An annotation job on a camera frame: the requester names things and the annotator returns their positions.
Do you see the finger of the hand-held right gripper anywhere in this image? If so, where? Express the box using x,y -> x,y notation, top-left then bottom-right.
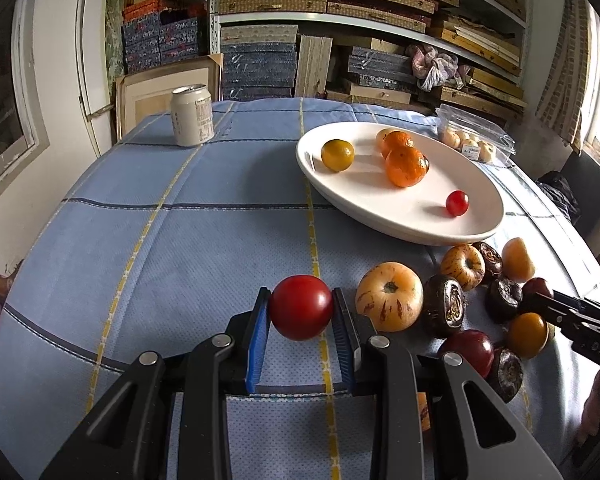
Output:
551,288 -> 600,318
521,295 -> 600,342

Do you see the clear plastic clamshell box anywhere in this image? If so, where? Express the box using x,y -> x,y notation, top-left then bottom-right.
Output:
436,103 -> 517,166

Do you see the pack of pale small fruits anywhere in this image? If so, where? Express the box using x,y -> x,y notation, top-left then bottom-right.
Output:
440,127 -> 498,163

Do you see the small red tomato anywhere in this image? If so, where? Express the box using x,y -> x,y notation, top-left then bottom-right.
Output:
445,190 -> 470,217

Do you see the white metal shelf rack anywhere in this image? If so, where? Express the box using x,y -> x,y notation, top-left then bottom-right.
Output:
207,0 -> 531,116

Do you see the pink plastic bag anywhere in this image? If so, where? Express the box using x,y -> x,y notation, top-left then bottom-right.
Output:
405,42 -> 473,93

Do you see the orange persimmon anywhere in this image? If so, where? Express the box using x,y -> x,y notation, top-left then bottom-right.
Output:
501,237 -> 536,284

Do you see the white curved trim strip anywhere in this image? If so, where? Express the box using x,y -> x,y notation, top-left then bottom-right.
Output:
75,0 -> 116,158

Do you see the white framed window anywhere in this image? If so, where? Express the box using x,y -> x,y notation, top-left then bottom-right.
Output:
0,0 -> 51,211

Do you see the white drink can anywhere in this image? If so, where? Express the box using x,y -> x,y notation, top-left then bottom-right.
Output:
170,84 -> 216,148

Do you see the black jacket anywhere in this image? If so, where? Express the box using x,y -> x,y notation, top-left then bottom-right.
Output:
535,170 -> 581,226

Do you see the dark padded chair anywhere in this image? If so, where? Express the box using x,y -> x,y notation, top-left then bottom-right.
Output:
557,147 -> 600,256

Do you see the green patterned board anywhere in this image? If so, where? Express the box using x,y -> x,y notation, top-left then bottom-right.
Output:
105,0 -> 126,81

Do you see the patterned curtain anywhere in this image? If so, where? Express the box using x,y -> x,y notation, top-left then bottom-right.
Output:
532,0 -> 593,156

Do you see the dark purple mangosteen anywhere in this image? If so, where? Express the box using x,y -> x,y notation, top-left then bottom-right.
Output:
421,274 -> 466,338
484,277 -> 524,323
485,347 -> 525,405
472,241 -> 504,283

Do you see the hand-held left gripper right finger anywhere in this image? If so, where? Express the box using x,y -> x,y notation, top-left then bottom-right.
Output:
331,287 -> 563,480

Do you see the dark red plum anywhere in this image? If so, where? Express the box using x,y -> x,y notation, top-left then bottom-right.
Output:
437,330 -> 496,381
521,277 -> 554,301

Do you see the white plate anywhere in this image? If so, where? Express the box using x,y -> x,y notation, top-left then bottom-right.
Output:
295,121 -> 506,247

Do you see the wooden picture frame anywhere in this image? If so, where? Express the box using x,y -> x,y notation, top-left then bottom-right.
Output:
114,52 -> 224,141

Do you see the orange mandarin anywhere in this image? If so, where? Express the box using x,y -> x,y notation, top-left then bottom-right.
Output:
384,145 -> 430,189
381,130 -> 417,158

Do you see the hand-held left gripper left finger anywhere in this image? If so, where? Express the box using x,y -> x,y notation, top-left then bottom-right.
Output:
40,287 -> 272,480

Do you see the yellow orange citrus fruit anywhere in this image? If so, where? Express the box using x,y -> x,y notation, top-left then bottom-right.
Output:
505,312 -> 550,360
320,139 -> 356,173

